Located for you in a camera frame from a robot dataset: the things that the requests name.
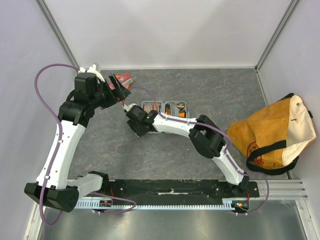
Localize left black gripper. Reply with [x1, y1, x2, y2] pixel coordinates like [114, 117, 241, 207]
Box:
[89, 73, 131, 110]

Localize orange pliers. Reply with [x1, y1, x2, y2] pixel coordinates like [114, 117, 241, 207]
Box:
[143, 103, 154, 113]

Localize orange utility knife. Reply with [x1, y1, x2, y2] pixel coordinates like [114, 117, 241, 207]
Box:
[165, 103, 171, 115]

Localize grey plastic tool case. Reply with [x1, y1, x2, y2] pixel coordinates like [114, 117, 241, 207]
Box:
[141, 100, 190, 118]

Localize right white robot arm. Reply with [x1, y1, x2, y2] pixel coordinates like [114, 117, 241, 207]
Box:
[126, 106, 250, 197]

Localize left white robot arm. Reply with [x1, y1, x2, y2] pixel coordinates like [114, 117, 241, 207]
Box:
[24, 72, 130, 213]

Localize tan canvas tool bag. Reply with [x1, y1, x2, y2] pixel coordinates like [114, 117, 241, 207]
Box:
[226, 93, 317, 176]

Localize orange red cardboard box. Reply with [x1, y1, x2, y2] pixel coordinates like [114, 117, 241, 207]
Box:
[116, 73, 133, 89]

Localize hex key set orange holder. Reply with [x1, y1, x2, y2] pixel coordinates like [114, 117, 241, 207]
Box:
[178, 109, 187, 118]

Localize black electrical tape roll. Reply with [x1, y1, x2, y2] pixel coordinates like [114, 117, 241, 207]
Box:
[176, 102, 186, 110]

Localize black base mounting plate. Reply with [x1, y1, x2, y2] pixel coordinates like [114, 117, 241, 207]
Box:
[97, 179, 260, 206]

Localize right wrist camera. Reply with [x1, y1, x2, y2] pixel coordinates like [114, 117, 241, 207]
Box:
[123, 103, 148, 121]

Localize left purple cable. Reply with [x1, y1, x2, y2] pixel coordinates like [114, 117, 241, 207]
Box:
[34, 63, 137, 227]

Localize purple cable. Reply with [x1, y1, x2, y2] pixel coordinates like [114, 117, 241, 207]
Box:
[124, 86, 270, 216]
[34, 63, 137, 227]

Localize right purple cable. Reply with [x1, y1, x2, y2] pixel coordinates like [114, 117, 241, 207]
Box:
[124, 86, 270, 216]

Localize grey slotted cable duct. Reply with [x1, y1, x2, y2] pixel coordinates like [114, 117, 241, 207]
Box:
[74, 197, 235, 211]

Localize aluminium frame rail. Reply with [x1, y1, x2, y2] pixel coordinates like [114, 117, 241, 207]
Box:
[36, 178, 309, 200]

